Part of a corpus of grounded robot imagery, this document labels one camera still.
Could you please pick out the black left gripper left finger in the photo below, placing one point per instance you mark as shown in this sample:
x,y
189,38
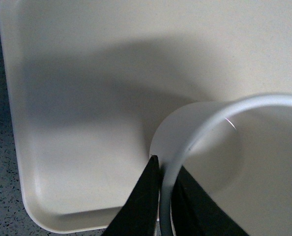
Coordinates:
x,y
138,216

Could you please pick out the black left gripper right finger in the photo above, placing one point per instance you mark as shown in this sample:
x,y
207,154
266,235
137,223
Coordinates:
x,y
194,213

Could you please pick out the white smiley mug black handle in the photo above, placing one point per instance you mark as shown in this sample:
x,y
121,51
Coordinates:
x,y
239,152

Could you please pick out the beige rectangular tray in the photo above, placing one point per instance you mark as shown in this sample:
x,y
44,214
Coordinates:
x,y
90,81

